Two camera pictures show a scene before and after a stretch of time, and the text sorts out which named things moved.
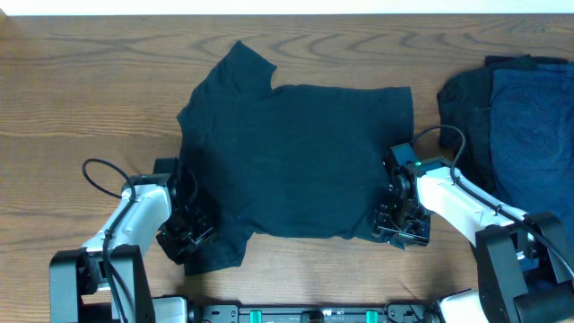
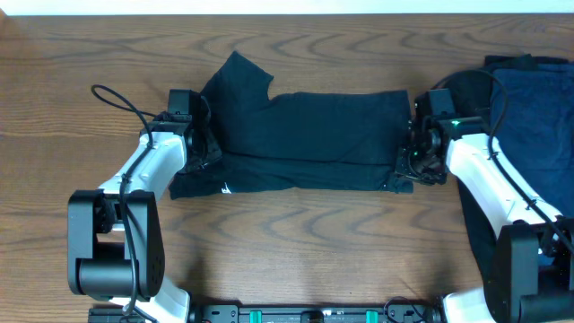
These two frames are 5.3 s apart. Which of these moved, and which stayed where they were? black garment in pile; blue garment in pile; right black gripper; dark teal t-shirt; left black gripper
Moved: dark teal t-shirt; right black gripper; left black gripper
Stayed: blue garment in pile; black garment in pile
